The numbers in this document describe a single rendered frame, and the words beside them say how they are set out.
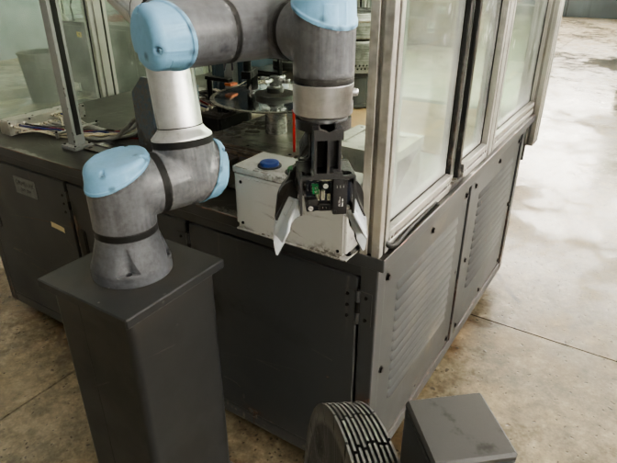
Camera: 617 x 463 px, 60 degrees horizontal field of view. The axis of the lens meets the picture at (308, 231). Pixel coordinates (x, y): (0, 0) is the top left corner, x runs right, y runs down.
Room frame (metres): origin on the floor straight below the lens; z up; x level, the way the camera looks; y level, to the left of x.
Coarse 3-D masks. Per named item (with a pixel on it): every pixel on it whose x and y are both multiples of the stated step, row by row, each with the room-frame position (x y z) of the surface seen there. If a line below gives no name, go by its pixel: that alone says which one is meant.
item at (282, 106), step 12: (288, 84) 1.64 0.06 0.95; (216, 96) 1.47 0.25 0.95; (228, 96) 1.47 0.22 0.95; (240, 96) 1.47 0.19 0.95; (252, 96) 1.47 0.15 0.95; (240, 108) 1.34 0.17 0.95; (252, 108) 1.34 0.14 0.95; (264, 108) 1.34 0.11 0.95; (276, 108) 1.34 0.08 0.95; (288, 108) 1.34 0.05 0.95
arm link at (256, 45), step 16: (240, 0) 0.70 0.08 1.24; (256, 0) 0.71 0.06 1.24; (272, 0) 0.72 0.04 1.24; (288, 0) 0.70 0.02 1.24; (240, 16) 0.68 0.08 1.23; (256, 16) 0.69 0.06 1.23; (272, 16) 0.70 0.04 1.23; (256, 32) 0.69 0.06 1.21; (272, 32) 0.69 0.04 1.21; (256, 48) 0.69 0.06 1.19; (272, 48) 0.70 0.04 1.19
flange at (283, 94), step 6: (264, 90) 1.50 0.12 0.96; (270, 90) 1.46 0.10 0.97; (276, 90) 1.46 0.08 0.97; (282, 90) 1.47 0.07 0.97; (288, 90) 1.50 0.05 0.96; (258, 96) 1.44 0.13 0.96; (264, 96) 1.43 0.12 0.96; (270, 96) 1.43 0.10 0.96; (276, 96) 1.43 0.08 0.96; (282, 96) 1.43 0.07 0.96; (288, 96) 1.44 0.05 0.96
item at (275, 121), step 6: (270, 114) 1.45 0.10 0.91; (276, 114) 1.45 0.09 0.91; (282, 114) 1.46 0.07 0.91; (270, 120) 1.45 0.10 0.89; (276, 120) 1.45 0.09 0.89; (282, 120) 1.46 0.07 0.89; (270, 126) 1.45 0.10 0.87; (276, 126) 1.45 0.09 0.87; (282, 126) 1.46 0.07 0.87; (270, 132) 1.45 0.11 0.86; (276, 132) 1.45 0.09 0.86; (282, 132) 1.46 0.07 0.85
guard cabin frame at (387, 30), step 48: (96, 0) 2.42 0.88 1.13; (384, 0) 0.96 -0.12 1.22; (480, 0) 1.36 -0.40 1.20; (96, 48) 2.38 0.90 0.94; (384, 48) 0.95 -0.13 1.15; (384, 96) 0.95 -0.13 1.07; (384, 144) 0.94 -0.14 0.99; (480, 144) 1.55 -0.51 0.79; (528, 144) 2.08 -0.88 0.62; (384, 192) 0.94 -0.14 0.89; (432, 192) 1.18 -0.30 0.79; (384, 240) 0.97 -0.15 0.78
